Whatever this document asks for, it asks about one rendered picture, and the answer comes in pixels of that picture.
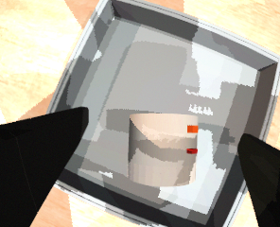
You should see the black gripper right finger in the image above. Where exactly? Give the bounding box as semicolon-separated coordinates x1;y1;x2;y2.
237;133;280;227

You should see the grey square tray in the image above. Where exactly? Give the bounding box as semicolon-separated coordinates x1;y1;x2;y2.
45;0;280;227

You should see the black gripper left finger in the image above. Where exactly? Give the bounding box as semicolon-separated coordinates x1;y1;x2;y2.
0;106;90;227

